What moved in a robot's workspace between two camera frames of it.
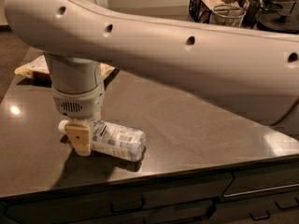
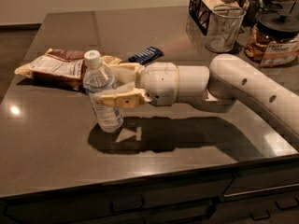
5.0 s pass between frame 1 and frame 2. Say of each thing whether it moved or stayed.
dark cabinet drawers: stayed
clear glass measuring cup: stayed
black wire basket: stayed
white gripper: moved
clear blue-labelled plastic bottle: moved
